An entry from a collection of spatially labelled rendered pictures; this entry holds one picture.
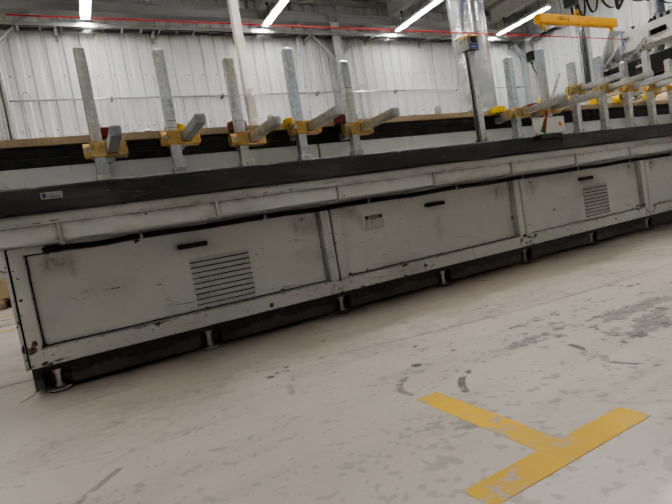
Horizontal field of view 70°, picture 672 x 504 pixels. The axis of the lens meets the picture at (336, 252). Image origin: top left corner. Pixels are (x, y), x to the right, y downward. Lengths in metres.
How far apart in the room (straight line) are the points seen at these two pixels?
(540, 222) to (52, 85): 7.98
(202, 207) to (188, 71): 7.97
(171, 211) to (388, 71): 10.00
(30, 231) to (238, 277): 0.79
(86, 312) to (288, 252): 0.84
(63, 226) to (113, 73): 7.81
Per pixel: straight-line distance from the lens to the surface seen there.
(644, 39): 5.95
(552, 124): 2.96
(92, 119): 1.84
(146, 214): 1.82
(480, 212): 2.84
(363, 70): 11.24
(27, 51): 9.60
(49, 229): 1.81
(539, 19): 7.61
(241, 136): 1.90
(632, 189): 3.99
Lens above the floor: 0.44
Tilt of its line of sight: 4 degrees down
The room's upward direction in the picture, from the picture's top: 10 degrees counter-clockwise
